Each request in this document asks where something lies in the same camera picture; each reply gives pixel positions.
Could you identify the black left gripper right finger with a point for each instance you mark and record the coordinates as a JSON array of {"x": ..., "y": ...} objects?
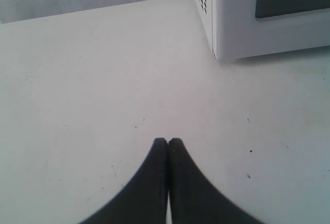
[{"x": 193, "y": 199}]

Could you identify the white microwave door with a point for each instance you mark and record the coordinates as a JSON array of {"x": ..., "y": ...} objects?
[{"x": 278, "y": 23}]

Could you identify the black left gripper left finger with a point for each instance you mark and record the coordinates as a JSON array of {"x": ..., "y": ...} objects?
[{"x": 144, "y": 198}]

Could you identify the white Midea microwave oven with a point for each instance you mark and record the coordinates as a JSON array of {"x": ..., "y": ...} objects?
[{"x": 257, "y": 18}]

